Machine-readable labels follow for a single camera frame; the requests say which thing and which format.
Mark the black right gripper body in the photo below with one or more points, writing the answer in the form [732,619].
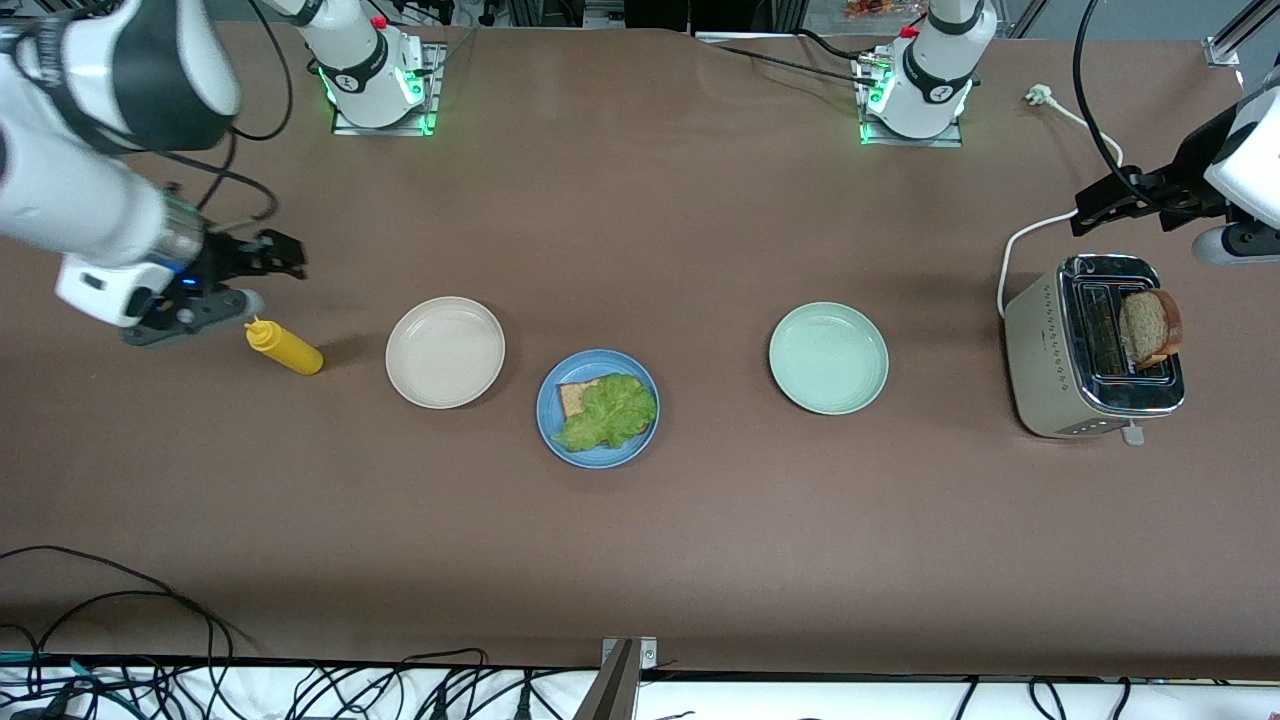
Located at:
[222,259]

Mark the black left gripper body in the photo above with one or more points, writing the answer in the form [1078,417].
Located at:
[1188,173]

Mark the yellow mustard squeeze bottle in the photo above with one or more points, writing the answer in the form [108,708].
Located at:
[290,352]

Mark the brown bread slice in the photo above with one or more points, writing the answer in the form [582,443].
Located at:
[572,395]
[1145,325]

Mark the green lettuce leaf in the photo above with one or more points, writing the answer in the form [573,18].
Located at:
[610,410]

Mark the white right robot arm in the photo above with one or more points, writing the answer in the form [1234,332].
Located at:
[60,200]

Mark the beige round plate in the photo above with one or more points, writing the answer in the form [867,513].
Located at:
[445,352]

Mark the pale green round plate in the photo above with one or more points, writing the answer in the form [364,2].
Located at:
[828,358]

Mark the blue round plate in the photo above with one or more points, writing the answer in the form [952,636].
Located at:
[600,458]

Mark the silver beige toaster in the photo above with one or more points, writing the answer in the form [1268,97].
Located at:
[1045,350]

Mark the orange snack package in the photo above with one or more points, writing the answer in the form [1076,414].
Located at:
[880,8]

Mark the grey metal beam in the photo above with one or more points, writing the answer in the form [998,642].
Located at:
[610,695]

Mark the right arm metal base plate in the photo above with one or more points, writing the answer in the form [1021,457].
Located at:
[385,130]

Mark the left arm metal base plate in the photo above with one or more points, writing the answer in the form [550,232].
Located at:
[910,142]

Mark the silver metal bracket plate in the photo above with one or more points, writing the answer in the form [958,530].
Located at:
[645,652]

